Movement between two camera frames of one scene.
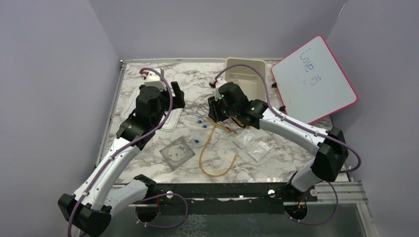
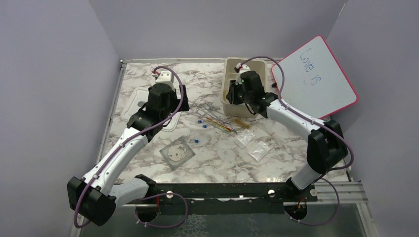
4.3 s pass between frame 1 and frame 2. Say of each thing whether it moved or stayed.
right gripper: moved
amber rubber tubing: moved
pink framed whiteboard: stayed
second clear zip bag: stayed
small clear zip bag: stayed
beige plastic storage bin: stayed
